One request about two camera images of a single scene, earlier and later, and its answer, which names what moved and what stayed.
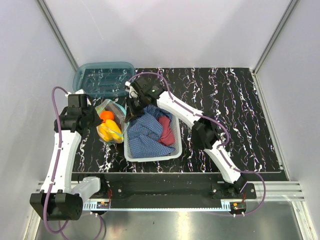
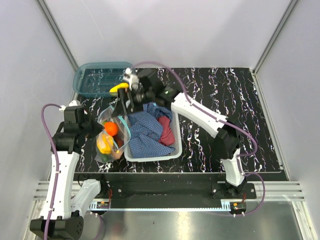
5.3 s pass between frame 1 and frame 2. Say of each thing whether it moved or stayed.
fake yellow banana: moved
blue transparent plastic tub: stayed
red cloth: stayed
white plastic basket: stayed
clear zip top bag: moved
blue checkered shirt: stayed
